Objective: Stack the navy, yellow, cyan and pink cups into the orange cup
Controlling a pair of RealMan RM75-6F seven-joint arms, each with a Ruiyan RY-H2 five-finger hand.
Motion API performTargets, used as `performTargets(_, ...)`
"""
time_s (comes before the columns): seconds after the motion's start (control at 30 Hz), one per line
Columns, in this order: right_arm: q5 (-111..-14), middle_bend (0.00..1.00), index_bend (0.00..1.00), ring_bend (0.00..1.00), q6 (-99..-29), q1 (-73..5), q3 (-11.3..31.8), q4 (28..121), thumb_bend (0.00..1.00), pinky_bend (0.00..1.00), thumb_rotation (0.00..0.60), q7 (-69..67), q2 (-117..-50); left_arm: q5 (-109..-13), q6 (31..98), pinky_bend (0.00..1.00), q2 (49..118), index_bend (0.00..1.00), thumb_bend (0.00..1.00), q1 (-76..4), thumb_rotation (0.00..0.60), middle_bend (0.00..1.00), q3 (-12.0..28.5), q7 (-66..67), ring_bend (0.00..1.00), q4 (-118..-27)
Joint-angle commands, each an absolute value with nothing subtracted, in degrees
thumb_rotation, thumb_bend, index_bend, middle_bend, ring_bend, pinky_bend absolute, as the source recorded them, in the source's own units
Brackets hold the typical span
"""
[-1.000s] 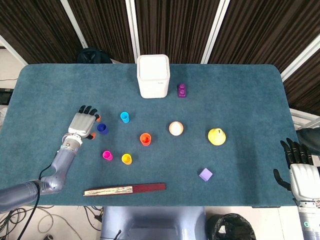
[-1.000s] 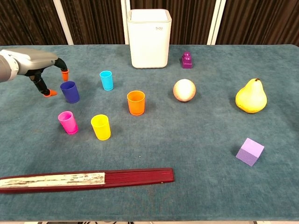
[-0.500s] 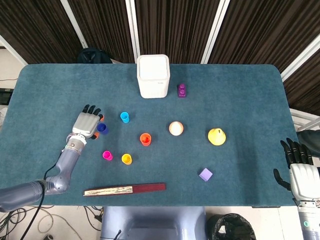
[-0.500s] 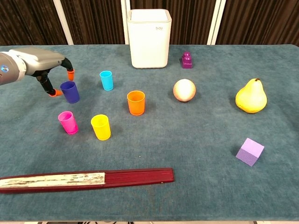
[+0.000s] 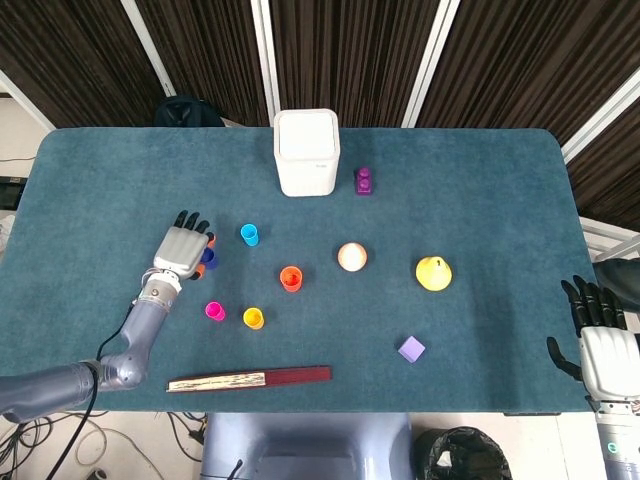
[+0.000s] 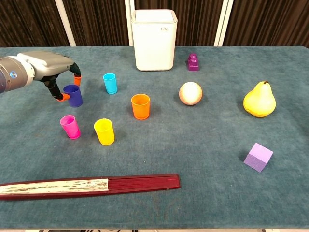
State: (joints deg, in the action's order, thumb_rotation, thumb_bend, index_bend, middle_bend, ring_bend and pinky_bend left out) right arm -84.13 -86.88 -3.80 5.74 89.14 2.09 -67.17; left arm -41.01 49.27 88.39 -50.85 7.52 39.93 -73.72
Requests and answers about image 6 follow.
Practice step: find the yellow toy pear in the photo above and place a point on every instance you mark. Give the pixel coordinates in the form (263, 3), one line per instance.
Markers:
(259, 102)

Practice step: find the white plastic waste bin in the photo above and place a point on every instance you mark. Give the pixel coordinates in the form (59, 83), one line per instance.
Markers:
(154, 46)

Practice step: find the yellow plastic cup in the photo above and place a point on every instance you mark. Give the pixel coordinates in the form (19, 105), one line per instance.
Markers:
(104, 134)

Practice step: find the dark blue plastic cup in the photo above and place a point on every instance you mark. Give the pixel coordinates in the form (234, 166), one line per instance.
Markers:
(74, 97)

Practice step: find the purple toy brick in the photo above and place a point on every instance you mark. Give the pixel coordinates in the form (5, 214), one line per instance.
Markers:
(193, 64)

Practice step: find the pink plastic cup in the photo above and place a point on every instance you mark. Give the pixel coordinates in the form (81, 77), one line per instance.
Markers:
(71, 129)

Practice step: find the orange plastic cup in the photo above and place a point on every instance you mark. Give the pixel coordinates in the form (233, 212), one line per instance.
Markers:
(141, 108)

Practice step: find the lilac foam cube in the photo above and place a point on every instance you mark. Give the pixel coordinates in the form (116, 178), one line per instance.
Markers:
(258, 157)

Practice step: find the cream peach ball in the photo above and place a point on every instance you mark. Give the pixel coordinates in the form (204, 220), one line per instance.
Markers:
(190, 93)

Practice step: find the white partition post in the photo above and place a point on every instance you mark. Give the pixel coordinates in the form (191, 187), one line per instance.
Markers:
(65, 23)
(224, 23)
(130, 14)

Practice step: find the cyan plastic cup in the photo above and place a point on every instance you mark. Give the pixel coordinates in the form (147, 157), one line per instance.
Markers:
(110, 84)

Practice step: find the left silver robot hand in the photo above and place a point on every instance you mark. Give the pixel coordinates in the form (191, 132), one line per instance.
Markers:
(50, 64)

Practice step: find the teal table cloth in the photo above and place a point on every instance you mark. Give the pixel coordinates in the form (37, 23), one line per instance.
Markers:
(169, 145)

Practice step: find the folded dark red fan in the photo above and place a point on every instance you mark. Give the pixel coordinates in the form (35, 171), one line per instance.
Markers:
(135, 184)

